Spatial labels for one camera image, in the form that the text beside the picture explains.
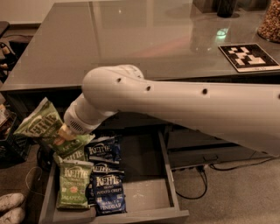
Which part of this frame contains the grey bottom right drawer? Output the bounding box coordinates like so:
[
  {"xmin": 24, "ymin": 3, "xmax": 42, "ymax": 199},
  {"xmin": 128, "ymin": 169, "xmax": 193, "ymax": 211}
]
[{"xmin": 168, "ymin": 146, "xmax": 270, "ymax": 168}]

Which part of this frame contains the black power cable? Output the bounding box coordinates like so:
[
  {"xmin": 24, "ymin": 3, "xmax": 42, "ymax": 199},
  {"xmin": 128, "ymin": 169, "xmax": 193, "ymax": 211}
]
[{"xmin": 174, "ymin": 157, "xmax": 280, "ymax": 201}]

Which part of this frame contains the dark cylindrical container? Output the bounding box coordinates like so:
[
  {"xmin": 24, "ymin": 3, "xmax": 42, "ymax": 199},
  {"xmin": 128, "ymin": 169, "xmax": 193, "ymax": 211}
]
[{"xmin": 217, "ymin": 0, "xmax": 238, "ymax": 18}]

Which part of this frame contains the white shoe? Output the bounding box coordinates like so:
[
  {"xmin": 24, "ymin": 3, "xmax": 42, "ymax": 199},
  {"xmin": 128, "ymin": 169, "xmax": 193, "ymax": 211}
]
[
  {"xmin": 0, "ymin": 207, "xmax": 25, "ymax": 224},
  {"xmin": 0, "ymin": 192, "xmax": 25, "ymax": 213}
]

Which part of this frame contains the upper white shoe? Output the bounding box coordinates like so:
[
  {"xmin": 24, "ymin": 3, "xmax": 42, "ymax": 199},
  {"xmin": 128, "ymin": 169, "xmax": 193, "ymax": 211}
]
[{"xmin": 0, "ymin": 192, "xmax": 25, "ymax": 213}]

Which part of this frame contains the grey cabinet frame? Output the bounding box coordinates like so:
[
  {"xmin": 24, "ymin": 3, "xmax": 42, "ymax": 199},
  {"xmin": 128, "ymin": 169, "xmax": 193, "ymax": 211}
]
[{"xmin": 0, "ymin": 69, "xmax": 280, "ymax": 170}]

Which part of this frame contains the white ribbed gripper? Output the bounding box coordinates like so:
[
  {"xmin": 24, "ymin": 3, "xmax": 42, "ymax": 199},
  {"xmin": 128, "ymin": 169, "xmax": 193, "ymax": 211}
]
[{"xmin": 58, "ymin": 94, "xmax": 116, "ymax": 141}]

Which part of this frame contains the grey middle right drawer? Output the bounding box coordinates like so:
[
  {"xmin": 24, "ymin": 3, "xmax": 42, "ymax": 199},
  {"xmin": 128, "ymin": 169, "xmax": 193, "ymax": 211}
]
[{"xmin": 167, "ymin": 129, "xmax": 228, "ymax": 149}]

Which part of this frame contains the black plastic crate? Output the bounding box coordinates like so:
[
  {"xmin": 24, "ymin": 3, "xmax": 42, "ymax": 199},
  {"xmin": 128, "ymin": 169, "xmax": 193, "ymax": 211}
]
[{"xmin": 0, "ymin": 113, "xmax": 31, "ymax": 162}]

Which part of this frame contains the glass jar of snacks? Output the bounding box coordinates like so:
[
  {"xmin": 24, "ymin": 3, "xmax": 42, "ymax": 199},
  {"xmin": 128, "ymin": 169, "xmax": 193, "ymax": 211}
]
[{"xmin": 257, "ymin": 0, "xmax": 280, "ymax": 43}]

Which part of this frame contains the front blue vinegar chip bag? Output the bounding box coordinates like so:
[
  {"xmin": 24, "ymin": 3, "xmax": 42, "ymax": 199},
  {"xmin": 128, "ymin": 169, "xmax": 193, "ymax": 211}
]
[{"xmin": 90, "ymin": 171, "xmax": 126, "ymax": 215}]

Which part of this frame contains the rear blue chip bag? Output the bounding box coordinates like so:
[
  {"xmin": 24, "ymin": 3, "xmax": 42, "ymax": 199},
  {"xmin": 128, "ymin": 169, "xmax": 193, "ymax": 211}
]
[{"xmin": 84, "ymin": 136, "xmax": 121, "ymax": 164}]

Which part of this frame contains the green jalapeno chip bag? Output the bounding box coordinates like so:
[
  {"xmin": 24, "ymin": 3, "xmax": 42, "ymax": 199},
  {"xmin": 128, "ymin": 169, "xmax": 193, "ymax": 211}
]
[{"xmin": 14, "ymin": 97, "xmax": 93, "ymax": 155}]

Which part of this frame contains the lower white shoe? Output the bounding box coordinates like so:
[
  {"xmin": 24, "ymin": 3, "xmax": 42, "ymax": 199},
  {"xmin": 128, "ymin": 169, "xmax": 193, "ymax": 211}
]
[{"xmin": 0, "ymin": 207, "xmax": 25, "ymax": 224}]

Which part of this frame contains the grey top left drawer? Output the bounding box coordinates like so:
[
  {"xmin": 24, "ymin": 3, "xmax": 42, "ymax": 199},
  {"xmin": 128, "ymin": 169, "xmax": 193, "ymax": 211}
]
[{"xmin": 99, "ymin": 112, "xmax": 166, "ymax": 130}]

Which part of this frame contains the open grey middle drawer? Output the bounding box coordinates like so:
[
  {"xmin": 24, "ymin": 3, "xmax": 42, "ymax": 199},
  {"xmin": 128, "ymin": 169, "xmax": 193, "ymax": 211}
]
[{"xmin": 38, "ymin": 130, "xmax": 189, "ymax": 224}]

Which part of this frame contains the black white fiducial marker board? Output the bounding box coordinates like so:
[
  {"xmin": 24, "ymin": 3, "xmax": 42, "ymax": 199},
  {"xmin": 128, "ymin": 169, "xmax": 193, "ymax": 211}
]
[{"xmin": 218, "ymin": 43, "xmax": 280, "ymax": 73}]

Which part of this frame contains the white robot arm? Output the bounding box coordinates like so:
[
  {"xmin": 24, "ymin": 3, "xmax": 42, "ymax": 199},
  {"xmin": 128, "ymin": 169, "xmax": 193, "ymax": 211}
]
[{"xmin": 64, "ymin": 65, "xmax": 280, "ymax": 157}]

